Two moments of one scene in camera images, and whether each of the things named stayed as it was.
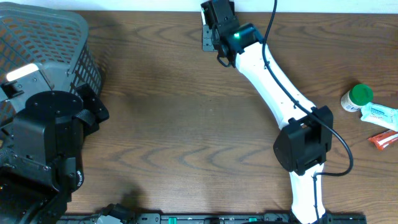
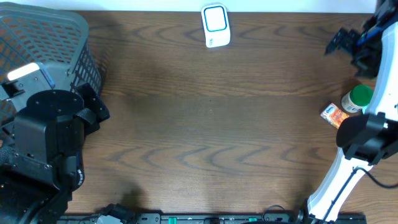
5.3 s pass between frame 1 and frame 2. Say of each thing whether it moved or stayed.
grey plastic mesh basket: stayed
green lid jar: stayed
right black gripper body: moved
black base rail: stayed
